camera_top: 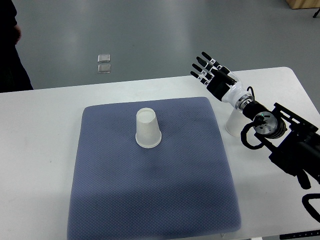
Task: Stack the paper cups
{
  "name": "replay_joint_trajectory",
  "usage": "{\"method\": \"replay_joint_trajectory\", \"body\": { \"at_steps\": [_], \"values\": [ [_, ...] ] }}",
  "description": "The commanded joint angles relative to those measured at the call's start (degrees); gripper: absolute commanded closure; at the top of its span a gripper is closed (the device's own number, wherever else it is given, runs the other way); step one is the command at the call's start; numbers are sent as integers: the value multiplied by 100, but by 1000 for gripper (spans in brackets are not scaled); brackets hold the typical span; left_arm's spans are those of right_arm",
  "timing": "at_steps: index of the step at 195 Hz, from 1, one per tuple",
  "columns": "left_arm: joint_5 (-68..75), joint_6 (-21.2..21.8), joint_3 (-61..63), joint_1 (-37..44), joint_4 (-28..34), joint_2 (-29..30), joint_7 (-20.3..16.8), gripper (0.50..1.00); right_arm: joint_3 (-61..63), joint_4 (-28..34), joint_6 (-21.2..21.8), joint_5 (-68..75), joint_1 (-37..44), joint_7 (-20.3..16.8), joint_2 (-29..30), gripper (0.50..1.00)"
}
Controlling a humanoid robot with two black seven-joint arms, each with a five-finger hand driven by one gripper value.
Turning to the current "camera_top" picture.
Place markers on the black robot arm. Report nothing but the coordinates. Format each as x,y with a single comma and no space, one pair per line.
293,141

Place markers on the black table edge bracket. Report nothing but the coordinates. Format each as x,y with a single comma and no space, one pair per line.
296,235

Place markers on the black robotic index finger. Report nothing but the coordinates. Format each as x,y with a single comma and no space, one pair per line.
210,59

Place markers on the wooden furniture corner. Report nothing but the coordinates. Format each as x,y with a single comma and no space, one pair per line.
303,4

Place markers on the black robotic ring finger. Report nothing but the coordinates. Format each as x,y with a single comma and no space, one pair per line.
200,70

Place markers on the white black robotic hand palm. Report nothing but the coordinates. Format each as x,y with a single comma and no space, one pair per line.
227,93

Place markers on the person in dark clothing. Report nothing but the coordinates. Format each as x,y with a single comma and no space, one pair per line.
13,76

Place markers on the white paper cup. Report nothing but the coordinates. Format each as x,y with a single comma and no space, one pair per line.
235,123
148,134

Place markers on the blue textured fabric mat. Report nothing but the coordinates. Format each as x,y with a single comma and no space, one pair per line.
181,188

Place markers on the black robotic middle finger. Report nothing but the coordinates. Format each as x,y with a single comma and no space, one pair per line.
206,65

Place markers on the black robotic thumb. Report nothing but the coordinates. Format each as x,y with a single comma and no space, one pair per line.
219,76

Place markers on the black tripod leg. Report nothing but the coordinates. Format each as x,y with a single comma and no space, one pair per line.
316,13

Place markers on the white paper cup on mat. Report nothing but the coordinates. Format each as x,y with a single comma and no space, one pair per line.
148,134

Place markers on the black robotic little finger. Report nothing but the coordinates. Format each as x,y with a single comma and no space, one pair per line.
202,79

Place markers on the upper metal floor plate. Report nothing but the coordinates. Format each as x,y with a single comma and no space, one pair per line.
104,58

